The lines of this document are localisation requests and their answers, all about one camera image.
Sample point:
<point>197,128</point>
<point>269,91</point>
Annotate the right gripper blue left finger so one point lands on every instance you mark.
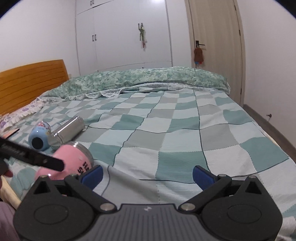
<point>89,177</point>

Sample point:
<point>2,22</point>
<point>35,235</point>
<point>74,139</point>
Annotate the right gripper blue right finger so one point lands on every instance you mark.
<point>205,179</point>

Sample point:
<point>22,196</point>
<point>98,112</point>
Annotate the pink steel tumbler cup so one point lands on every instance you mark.
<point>77,160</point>

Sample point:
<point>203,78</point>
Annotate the light blue cartoon cup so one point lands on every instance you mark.
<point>38,138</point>

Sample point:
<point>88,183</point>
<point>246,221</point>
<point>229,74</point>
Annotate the stainless steel cylindrical cup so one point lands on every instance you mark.
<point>66,132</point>

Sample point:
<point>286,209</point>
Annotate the beige room door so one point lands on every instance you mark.
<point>218,25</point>

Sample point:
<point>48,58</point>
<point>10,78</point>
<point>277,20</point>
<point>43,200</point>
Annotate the person's left hand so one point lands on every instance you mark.
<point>8,174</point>

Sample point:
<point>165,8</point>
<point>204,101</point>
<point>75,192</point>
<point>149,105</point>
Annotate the purple floral pillow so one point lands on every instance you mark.
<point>10,119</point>

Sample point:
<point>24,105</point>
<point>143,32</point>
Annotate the green checkered bed blanket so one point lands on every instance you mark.
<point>149,142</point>

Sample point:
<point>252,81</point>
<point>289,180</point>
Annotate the orange wooden headboard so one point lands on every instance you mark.
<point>21,85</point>

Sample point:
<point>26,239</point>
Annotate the green floral quilt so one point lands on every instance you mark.
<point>112,83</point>

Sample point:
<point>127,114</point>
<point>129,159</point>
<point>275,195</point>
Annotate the white wardrobe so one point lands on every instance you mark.
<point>107,35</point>

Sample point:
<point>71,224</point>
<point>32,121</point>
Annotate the green hanging wardrobe decoration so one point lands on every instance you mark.
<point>142,35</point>

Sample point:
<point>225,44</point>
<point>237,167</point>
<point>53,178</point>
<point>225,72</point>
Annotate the red-brown ornament on door handle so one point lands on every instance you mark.
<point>198,56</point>

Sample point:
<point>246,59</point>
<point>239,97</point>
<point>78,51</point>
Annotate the black door handle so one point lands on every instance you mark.
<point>198,44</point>

